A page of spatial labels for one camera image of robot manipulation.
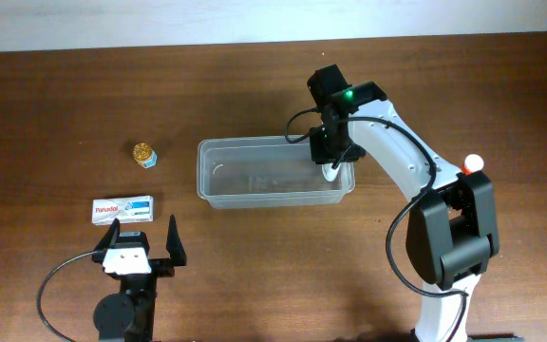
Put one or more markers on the orange tube white cap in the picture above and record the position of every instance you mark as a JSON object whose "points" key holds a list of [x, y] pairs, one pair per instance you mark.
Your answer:
{"points": [[472, 163]]}

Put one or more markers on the white translucent bottle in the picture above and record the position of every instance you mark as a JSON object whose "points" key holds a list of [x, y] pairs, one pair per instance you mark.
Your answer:
{"points": [[329, 172]]}

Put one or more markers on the white Panadol box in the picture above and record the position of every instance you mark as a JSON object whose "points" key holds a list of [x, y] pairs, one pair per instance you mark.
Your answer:
{"points": [[125, 210]]}

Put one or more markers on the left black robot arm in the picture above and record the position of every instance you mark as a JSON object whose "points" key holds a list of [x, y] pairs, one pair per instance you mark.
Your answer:
{"points": [[128, 314]]}

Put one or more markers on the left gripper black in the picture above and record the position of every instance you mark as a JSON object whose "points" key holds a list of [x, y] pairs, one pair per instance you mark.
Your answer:
{"points": [[165, 267]]}

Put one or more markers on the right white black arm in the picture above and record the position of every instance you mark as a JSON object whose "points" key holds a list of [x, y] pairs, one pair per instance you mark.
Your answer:
{"points": [[441, 242]]}

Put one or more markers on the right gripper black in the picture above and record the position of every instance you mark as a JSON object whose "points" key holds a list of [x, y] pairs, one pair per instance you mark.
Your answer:
{"points": [[321, 155]]}

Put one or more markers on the clear plastic container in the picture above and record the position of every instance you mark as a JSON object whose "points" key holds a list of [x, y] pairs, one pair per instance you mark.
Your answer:
{"points": [[252, 172]]}

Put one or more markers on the gold lid small jar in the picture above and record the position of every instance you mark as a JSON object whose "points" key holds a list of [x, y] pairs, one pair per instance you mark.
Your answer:
{"points": [[144, 155]]}

